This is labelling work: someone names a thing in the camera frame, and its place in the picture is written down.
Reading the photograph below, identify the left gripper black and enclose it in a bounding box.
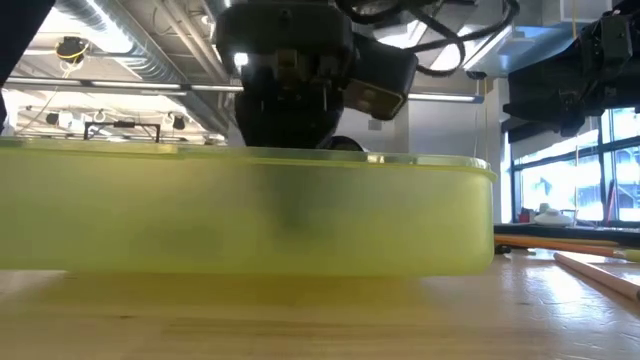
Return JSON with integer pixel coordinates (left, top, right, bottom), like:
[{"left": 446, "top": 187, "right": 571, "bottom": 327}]
[{"left": 214, "top": 0, "right": 357, "bottom": 150}]

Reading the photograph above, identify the yellow-green translucent supply box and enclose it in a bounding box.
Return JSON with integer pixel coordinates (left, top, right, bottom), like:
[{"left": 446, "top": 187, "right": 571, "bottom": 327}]
[{"left": 0, "top": 138, "right": 499, "bottom": 277}]

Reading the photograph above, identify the natural wood pencil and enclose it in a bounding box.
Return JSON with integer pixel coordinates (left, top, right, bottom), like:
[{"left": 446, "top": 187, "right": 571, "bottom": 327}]
[{"left": 552, "top": 252, "right": 640, "bottom": 303}]

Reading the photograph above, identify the silver cylinder with black rim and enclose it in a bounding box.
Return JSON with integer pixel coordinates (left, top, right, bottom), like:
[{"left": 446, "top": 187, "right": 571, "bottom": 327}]
[{"left": 319, "top": 134, "right": 366, "bottom": 152}]

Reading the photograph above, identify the long ceiling light bar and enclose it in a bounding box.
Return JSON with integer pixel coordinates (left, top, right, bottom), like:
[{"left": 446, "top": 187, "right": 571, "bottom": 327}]
[{"left": 0, "top": 77, "right": 485, "bottom": 105}]

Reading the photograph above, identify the white dome-shaped object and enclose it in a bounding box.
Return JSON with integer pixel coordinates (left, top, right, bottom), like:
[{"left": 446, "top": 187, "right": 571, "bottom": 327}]
[{"left": 533, "top": 208, "right": 575, "bottom": 228}]

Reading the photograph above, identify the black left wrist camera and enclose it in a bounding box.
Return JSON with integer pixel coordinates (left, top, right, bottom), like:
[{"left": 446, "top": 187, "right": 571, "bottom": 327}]
[{"left": 343, "top": 33, "right": 419, "bottom": 122}]

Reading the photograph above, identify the black metal frame stand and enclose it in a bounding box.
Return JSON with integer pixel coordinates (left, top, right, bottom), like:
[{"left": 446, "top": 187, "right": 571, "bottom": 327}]
[{"left": 83, "top": 121, "right": 161, "bottom": 144}]

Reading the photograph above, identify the black yellow cord reel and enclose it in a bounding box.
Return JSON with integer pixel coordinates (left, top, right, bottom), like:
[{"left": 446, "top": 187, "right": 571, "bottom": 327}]
[{"left": 54, "top": 35, "right": 91, "bottom": 65}]

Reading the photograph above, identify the black cable bundle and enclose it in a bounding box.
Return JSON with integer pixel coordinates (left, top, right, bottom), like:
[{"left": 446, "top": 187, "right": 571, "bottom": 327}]
[{"left": 339, "top": 0, "right": 521, "bottom": 79}]

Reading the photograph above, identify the silver rectangular ventilation duct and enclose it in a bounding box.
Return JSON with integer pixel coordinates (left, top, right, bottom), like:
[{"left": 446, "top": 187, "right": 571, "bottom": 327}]
[{"left": 462, "top": 0, "right": 614, "bottom": 79}]

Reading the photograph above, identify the window with black frame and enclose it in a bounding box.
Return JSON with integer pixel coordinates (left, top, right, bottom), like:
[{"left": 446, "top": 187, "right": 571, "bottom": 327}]
[{"left": 509, "top": 107, "right": 640, "bottom": 224}]

